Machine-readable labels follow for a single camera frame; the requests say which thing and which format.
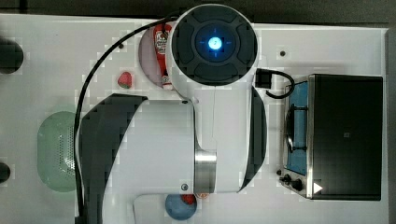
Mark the orange slice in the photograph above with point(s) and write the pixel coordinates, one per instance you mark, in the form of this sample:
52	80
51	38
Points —
202	196

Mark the black cylinder holder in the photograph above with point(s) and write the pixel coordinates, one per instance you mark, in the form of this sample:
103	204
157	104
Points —
11	56

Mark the blue bowl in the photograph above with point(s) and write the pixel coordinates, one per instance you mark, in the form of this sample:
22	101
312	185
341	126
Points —
177	209

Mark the lilac round plate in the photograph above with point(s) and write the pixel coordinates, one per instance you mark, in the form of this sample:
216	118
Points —
147	58

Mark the black toaster oven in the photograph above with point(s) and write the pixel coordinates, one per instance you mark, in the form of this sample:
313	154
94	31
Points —
333	137

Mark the red strawberry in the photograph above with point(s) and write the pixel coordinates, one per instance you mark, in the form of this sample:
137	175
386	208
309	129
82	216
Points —
125	80

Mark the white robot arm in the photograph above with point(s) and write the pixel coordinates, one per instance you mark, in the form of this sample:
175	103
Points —
206	135

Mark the red item in bowl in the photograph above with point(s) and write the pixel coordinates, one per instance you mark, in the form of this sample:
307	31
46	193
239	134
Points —
188	199

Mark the red ketchup bottle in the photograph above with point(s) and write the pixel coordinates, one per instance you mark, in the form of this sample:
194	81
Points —
160	37

